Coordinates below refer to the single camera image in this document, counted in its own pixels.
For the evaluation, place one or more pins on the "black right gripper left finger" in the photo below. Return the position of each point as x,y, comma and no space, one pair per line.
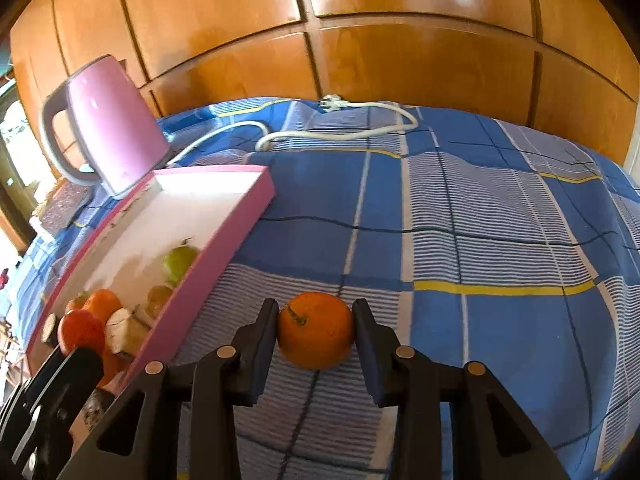
233,375

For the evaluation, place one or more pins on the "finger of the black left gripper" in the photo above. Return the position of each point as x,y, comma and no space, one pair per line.
35,422

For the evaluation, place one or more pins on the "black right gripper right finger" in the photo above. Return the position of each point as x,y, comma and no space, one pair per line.
400,376

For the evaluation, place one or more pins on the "orange tangerine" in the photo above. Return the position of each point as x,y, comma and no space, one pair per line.
102,304
316,331
77,303

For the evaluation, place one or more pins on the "orange carrot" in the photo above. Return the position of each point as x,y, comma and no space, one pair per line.
111,365

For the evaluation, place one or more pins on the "red tomato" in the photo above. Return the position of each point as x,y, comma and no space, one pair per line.
80,329

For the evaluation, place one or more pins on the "small yellowish fruit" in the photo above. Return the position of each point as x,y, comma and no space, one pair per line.
157,297

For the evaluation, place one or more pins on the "dark block with white top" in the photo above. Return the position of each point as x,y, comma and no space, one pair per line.
125,333

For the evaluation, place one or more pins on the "green lime fruit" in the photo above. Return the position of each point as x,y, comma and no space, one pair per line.
178,261

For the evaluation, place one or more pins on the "blue plaid bedsheet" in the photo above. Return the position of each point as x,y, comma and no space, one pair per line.
476,240

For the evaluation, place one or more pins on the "glittery purple box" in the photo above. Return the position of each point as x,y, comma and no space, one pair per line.
56,212

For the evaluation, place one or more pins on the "wooden framed doorway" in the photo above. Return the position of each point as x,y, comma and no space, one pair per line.
24,170

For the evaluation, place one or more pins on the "pink electric kettle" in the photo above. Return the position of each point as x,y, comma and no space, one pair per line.
114,128

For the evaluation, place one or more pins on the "wooden wardrobe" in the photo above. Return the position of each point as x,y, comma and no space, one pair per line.
558,66

